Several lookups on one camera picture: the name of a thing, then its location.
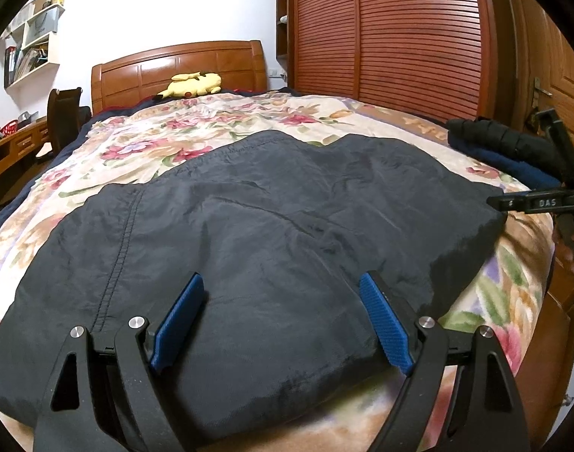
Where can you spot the white wall socket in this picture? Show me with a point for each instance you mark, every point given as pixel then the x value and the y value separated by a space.
pixel 277 74

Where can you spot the navy bed sheet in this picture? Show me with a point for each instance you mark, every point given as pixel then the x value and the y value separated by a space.
pixel 11 200

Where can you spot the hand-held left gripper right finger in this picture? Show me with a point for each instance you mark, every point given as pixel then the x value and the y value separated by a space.
pixel 385 322

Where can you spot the dark wooden chair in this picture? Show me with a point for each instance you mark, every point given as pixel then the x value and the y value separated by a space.
pixel 63 113

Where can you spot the red basket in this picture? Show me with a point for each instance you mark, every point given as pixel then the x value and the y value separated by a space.
pixel 9 128

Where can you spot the black padded garment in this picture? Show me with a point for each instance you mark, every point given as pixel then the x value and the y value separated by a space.
pixel 503 139

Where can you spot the wooden bed frame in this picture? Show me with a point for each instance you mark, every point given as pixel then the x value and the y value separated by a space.
pixel 173 66

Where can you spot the wooden desk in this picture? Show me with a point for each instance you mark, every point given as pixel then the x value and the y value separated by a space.
pixel 11 143

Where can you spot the floral blanket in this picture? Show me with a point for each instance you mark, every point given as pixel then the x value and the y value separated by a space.
pixel 150 132

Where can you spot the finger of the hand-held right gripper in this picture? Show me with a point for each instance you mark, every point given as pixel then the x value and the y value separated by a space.
pixel 562 150

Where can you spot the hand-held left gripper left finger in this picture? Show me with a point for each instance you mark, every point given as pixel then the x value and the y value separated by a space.
pixel 176 322

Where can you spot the black zip jacket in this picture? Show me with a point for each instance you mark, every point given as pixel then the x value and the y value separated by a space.
pixel 268 226

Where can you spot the navy folded garment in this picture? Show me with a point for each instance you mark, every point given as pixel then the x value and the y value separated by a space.
pixel 517 167

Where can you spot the wooden slatted wardrobe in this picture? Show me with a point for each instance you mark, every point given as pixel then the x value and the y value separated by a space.
pixel 409 37

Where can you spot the white wall shelf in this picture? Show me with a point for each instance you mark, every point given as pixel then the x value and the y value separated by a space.
pixel 39 63

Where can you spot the grey paper bag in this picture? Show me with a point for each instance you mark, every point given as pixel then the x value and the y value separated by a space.
pixel 43 22

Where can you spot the person's right hand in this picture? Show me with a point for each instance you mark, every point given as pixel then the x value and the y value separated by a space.
pixel 565 258

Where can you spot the yellow plush toy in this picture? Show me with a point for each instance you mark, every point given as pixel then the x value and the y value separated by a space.
pixel 192 85

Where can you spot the wooden door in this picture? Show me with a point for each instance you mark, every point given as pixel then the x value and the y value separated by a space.
pixel 557 56

